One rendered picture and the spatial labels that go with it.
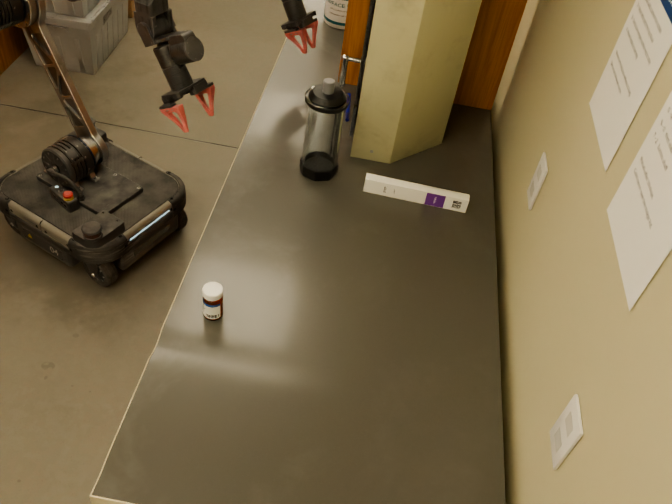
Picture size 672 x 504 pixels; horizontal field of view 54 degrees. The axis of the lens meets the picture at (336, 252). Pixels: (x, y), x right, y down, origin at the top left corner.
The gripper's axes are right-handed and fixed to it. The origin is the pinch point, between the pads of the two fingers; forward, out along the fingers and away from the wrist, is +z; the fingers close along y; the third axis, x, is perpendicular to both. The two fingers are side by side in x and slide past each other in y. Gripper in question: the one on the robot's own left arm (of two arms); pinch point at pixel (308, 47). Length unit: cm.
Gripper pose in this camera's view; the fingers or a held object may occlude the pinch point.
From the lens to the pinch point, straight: 208.2
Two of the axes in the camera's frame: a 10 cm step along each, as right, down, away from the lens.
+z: 3.3, 8.3, 4.6
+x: -7.8, -0.4, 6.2
